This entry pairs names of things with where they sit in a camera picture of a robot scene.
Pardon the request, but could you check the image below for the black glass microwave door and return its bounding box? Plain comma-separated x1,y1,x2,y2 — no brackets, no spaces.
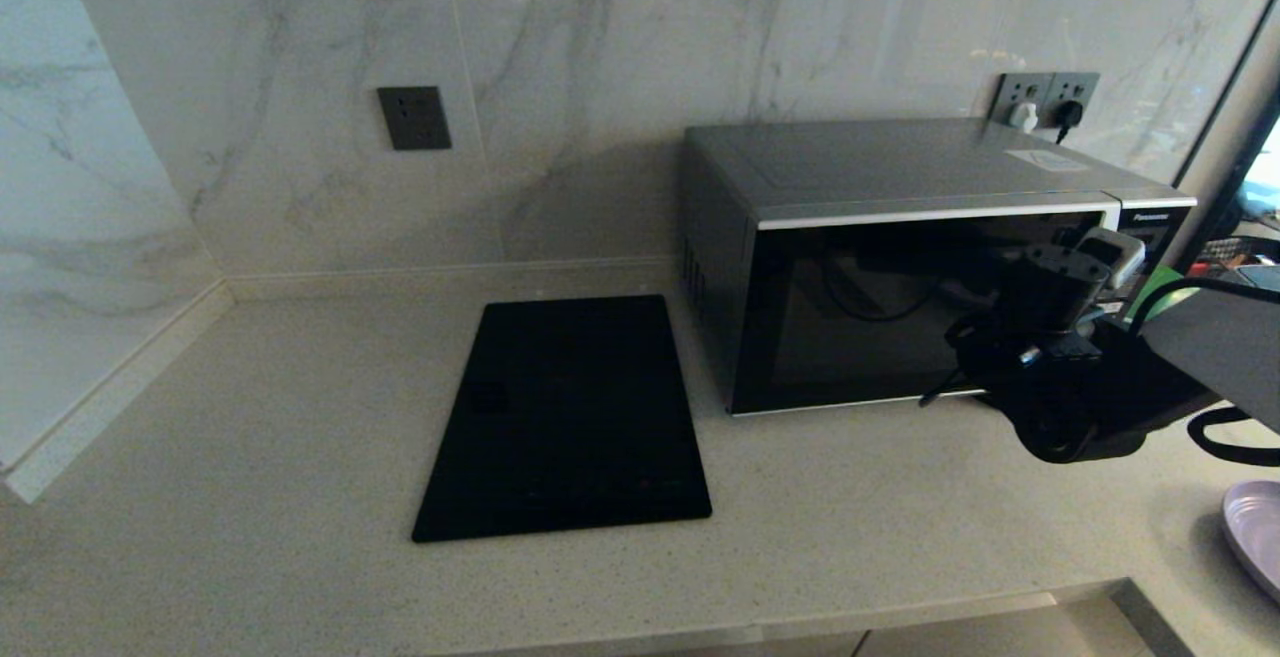
730,207,1121,416

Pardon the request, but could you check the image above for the light purple plate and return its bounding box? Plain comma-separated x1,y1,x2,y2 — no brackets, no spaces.
1221,481,1280,606

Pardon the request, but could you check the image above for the silver Panasonic microwave oven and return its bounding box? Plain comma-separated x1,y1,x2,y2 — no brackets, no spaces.
682,119,1198,416

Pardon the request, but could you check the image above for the green cutting board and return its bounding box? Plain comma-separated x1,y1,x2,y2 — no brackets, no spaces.
1135,287,1201,326

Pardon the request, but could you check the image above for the black glass induction cooktop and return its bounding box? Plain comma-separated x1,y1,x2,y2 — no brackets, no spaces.
411,295,713,544

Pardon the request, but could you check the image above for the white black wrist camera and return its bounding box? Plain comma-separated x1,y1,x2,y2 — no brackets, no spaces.
1075,227,1147,290

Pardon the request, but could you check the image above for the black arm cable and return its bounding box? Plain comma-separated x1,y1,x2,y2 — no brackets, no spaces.
1130,277,1280,468
920,367,973,408

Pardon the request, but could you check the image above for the black wire basket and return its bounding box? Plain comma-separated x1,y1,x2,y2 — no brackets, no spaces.
1195,235,1280,288

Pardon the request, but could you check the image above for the grey double wall socket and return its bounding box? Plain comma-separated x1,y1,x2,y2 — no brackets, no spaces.
990,72,1101,135

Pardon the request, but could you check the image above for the dark grey single wall socket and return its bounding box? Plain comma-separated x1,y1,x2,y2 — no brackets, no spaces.
377,86,452,151

